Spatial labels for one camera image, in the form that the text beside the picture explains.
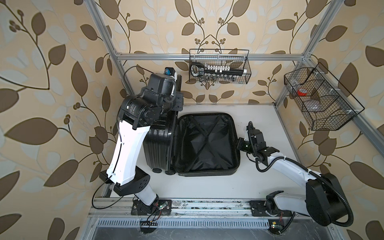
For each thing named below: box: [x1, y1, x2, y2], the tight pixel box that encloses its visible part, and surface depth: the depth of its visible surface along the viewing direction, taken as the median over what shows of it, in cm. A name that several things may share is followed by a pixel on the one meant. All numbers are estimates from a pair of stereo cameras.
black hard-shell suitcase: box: [143, 110, 241, 177], surface depth 89 cm
